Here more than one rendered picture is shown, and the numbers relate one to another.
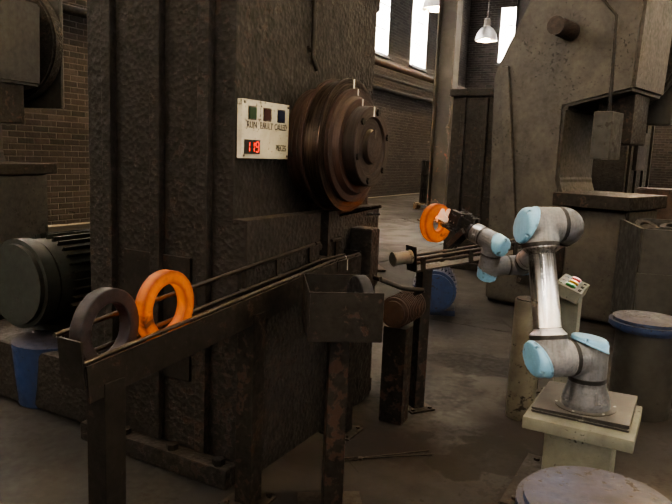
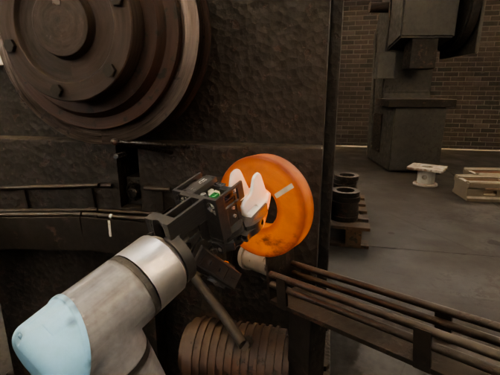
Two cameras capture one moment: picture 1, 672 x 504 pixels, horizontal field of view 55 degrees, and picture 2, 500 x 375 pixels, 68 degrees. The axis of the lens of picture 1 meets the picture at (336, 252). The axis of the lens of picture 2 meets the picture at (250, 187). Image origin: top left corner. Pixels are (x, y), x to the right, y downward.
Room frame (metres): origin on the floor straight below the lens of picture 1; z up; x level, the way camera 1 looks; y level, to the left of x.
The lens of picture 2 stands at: (2.42, -0.91, 1.00)
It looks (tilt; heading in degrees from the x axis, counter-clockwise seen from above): 15 degrees down; 73
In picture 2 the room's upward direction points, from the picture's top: straight up
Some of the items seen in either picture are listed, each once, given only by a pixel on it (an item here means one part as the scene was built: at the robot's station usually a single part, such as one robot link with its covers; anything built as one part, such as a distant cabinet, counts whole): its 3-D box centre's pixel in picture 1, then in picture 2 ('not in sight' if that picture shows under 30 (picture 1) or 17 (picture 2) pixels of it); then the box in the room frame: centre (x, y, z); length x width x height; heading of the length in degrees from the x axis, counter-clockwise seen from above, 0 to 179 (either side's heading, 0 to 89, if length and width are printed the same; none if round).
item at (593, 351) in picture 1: (586, 355); not in sight; (1.98, -0.81, 0.49); 0.13 x 0.12 x 0.14; 104
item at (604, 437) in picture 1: (583, 416); not in sight; (1.98, -0.82, 0.28); 0.32 x 0.32 x 0.04; 61
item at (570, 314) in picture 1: (566, 351); not in sight; (2.60, -0.98, 0.31); 0.24 x 0.16 x 0.62; 152
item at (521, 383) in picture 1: (524, 358); not in sight; (2.65, -0.82, 0.26); 0.12 x 0.12 x 0.52
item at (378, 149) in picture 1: (367, 146); (68, 25); (2.31, -0.10, 1.11); 0.28 x 0.06 x 0.28; 152
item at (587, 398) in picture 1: (586, 390); not in sight; (1.98, -0.82, 0.37); 0.15 x 0.15 x 0.10
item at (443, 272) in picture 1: (434, 286); not in sight; (4.53, -0.72, 0.17); 0.57 x 0.31 x 0.34; 172
